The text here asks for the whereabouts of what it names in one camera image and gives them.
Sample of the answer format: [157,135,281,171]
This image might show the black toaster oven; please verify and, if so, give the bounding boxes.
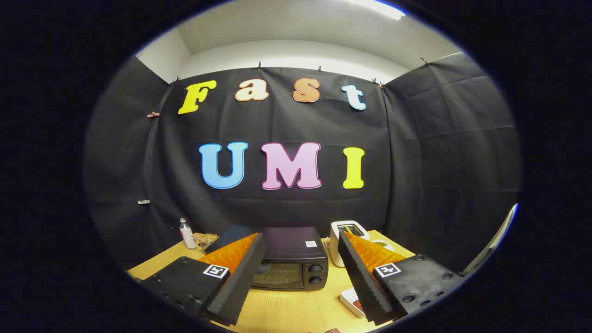
[205,225,330,291]

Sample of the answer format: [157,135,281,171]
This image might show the white rectangular tray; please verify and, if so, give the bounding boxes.
[339,287,367,319]

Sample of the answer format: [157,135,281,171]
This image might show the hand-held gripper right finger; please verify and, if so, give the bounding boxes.
[337,231,464,324]

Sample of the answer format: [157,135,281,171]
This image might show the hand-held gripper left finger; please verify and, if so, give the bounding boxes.
[138,233,267,326]

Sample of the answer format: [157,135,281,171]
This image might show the black backdrop cloth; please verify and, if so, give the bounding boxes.
[83,53,522,278]

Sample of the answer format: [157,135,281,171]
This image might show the small clear bottle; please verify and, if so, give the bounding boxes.
[179,218,197,250]

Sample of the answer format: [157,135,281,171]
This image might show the small glass container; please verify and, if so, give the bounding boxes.
[192,233,220,253]

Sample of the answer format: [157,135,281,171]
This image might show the white toaster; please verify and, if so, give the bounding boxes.
[329,221,370,268]

